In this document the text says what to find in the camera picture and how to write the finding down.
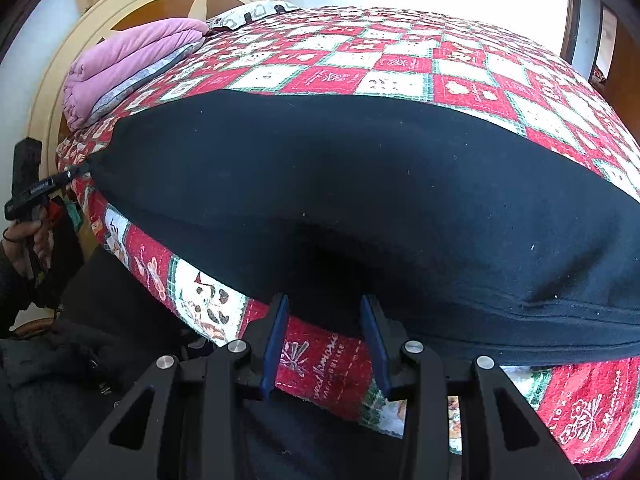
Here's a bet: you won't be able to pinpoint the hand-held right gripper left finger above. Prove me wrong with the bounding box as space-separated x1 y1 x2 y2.
65 294 291 480

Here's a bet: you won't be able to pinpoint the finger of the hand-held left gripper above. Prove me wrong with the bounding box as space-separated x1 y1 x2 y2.
59 162 92 187

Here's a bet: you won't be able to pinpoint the red checkered printed blanket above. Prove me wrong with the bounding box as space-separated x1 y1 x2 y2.
56 6 640 465

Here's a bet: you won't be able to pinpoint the person's dark clothing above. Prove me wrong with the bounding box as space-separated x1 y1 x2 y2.
0 240 411 480

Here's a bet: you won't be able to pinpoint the person's left hand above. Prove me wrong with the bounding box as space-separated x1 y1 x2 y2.
1 204 51 281

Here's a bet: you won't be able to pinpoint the cream wooden headboard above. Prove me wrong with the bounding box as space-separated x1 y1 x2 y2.
27 0 268 161

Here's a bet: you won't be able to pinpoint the folded pink quilt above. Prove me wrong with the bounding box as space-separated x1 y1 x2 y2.
62 17 210 131

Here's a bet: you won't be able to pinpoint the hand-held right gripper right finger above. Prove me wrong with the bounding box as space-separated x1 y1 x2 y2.
360 294 581 480

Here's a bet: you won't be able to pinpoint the black pants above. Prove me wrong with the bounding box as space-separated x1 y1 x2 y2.
86 89 640 367

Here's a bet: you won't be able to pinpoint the brown wooden door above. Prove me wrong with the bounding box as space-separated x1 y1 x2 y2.
560 0 640 88

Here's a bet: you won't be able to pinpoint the white patterned pillow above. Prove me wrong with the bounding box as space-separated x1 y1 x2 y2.
206 1 301 35

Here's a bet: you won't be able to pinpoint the person's left forearm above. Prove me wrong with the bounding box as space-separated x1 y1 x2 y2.
0 240 33 338

